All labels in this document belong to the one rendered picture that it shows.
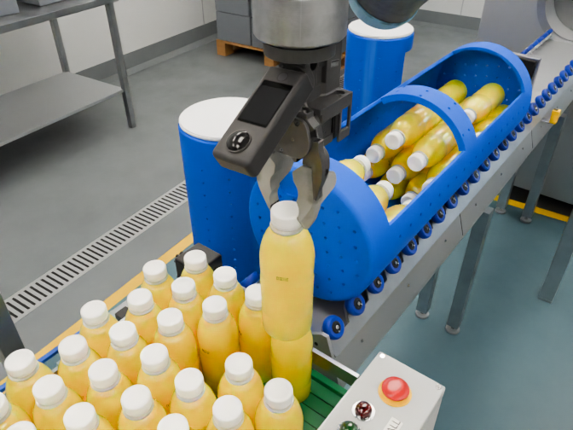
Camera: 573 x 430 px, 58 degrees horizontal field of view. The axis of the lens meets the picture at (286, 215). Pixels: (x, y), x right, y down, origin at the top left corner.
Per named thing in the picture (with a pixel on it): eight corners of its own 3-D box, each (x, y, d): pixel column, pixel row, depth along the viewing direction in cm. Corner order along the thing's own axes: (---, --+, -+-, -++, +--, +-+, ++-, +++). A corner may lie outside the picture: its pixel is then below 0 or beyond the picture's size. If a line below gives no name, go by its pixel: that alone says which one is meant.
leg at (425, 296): (431, 313, 228) (458, 194, 192) (425, 321, 225) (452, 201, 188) (419, 307, 231) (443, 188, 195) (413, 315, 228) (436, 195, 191)
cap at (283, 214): (274, 208, 63) (274, 196, 62) (305, 212, 63) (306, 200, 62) (267, 228, 60) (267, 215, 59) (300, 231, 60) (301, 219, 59)
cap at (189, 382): (199, 399, 70) (198, 392, 69) (171, 396, 70) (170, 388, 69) (207, 375, 73) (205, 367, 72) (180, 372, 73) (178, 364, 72)
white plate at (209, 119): (284, 101, 160) (284, 105, 160) (199, 93, 165) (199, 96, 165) (260, 142, 138) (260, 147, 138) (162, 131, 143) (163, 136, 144)
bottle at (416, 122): (420, 93, 127) (383, 120, 115) (448, 101, 124) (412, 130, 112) (415, 119, 131) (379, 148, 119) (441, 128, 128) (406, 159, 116)
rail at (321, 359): (358, 386, 87) (360, 374, 85) (355, 389, 86) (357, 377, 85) (190, 284, 107) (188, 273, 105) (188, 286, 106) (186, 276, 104)
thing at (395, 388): (413, 390, 69) (414, 384, 68) (400, 409, 66) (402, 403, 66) (389, 376, 70) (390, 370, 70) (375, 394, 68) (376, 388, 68)
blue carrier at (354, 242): (526, 143, 151) (539, 43, 137) (375, 323, 95) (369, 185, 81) (433, 130, 168) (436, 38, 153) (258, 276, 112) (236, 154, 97)
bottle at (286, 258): (267, 303, 76) (263, 198, 65) (315, 309, 75) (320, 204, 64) (257, 340, 70) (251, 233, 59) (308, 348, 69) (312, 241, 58)
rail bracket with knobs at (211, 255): (232, 294, 112) (228, 258, 105) (208, 314, 107) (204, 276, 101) (199, 275, 116) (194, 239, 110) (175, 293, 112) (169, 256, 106)
